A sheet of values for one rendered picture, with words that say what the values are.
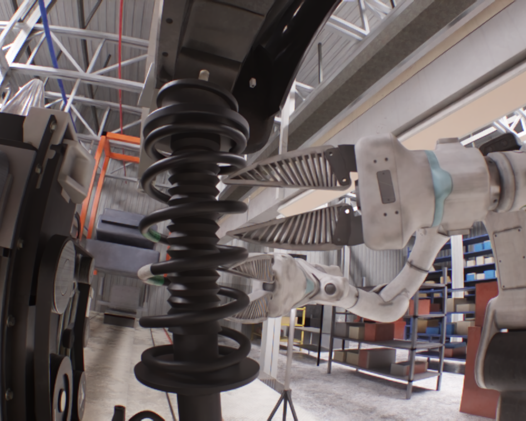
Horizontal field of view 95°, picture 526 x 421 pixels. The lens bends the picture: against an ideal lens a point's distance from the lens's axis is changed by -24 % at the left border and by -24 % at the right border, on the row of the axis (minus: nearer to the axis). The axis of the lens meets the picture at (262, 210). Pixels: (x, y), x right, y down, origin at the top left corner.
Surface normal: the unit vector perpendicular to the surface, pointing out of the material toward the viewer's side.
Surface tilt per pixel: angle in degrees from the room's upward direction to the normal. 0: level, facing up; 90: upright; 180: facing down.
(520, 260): 105
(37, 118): 90
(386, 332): 90
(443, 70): 90
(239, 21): 143
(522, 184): 113
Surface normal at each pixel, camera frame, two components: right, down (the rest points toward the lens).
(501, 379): -0.86, 0.25
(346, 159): -0.36, -0.02
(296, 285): 0.40, -0.06
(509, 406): -0.92, 0.00
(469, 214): -0.14, 0.76
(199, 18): 0.17, 0.59
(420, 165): -0.30, -0.48
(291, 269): 0.84, -0.03
